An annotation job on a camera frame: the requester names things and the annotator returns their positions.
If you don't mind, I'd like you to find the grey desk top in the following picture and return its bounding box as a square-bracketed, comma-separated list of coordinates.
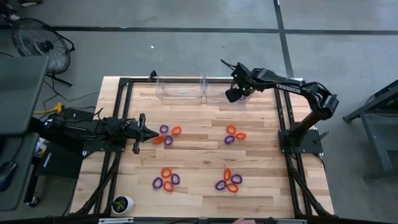
[0, 132, 40, 212]
[0, 55, 50, 135]

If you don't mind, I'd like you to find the clear plastic bin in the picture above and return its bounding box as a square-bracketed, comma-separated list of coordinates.
[203, 73, 253, 106]
[155, 73, 205, 106]

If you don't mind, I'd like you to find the black floor fan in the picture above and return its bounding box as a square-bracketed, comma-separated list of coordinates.
[11, 17, 76, 87]

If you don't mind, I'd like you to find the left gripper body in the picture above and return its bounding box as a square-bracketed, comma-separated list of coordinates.
[124, 113, 146, 155]

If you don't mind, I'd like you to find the black computer case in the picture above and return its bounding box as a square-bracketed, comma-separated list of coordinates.
[36, 141, 85, 179]

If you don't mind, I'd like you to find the black leg with caster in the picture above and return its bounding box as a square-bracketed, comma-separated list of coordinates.
[24, 174, 40, 208]

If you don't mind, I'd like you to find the black metal cart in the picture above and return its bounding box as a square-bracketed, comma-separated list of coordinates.
[343, 79, 398, 181]

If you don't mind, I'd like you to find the silver metal bracket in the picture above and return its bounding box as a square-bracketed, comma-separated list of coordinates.
[98, 217, 134, 224]
[272, 218, 307, 224]

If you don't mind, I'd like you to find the small plant in white pot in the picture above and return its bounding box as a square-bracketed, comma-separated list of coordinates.
[111, 195, 135, 215]

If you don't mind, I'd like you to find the black computer mouse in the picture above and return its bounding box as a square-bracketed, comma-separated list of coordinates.
[0, 161, 18, 192]

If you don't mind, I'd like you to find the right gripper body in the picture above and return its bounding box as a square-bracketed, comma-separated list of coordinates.
[225, 62, 256, 103]

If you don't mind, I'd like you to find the person's shoe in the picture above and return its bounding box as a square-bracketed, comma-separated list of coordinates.
[0, 4, 20, 24]
[18, 0, 44, 7]

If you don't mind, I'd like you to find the white blue container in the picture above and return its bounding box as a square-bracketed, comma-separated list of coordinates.
[34, 138, 48, 159]

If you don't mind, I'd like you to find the black floor cable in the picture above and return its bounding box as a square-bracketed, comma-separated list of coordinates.
[43, 79, 100, 103]

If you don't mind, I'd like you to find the black desk beam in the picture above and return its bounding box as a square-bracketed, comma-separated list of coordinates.
[29, 117, 86, 155]

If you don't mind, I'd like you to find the black aluminium rig frame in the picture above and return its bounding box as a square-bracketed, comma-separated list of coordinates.
[73, 70, 333, 224]

